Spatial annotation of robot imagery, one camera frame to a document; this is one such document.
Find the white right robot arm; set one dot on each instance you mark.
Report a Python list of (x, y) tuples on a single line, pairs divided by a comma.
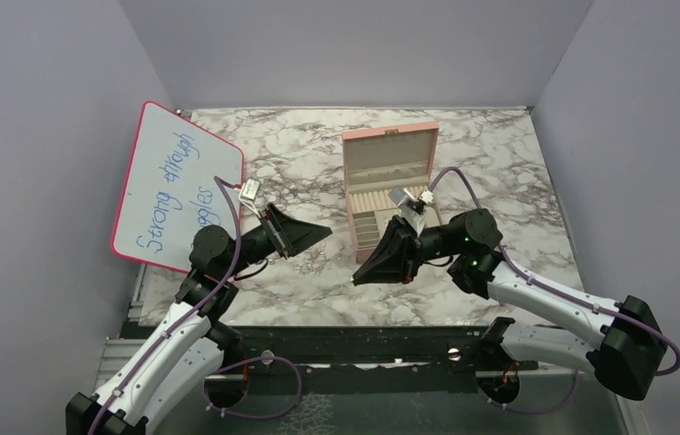
[(619, 342)]

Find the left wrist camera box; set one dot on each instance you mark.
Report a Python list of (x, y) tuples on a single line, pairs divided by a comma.
[(249, 190)]

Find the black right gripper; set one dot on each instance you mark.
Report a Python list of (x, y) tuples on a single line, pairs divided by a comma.
[(395, 259)]

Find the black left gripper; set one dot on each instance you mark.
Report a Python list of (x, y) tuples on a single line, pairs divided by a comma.
[(294, 235)]

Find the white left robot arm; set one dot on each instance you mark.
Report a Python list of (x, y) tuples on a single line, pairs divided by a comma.
[(191, 342)]

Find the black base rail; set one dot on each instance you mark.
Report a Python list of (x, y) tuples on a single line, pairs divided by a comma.
[(362, 360)]

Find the pink jewelry box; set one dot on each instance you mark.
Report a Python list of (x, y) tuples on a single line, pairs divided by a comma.
[(376, 161)]

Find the pink-framed whiteboard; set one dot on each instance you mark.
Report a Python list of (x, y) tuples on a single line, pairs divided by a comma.
[(169, 192)]

